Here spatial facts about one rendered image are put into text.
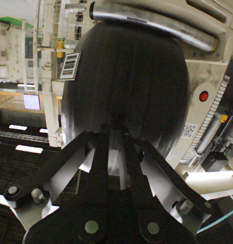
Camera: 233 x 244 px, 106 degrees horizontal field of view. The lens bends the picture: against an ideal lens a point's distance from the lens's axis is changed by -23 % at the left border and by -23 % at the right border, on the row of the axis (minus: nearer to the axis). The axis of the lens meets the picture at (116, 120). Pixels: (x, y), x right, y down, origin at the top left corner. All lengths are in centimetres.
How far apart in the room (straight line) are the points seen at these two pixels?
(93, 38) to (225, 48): 33
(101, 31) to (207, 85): 41
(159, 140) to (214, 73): 37
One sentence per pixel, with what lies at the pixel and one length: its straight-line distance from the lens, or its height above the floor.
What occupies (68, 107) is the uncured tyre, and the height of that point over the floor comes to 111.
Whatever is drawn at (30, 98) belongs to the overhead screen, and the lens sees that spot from 451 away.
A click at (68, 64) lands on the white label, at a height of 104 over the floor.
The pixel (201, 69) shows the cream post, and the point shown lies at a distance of 48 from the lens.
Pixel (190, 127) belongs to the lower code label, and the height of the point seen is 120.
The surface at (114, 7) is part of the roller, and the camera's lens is 33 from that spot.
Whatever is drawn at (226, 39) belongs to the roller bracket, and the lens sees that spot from 40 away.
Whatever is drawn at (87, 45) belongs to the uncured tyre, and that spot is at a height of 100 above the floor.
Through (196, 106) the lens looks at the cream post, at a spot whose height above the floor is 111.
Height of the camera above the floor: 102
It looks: 28 degrees up
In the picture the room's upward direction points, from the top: 169 degrees counter-clockwise
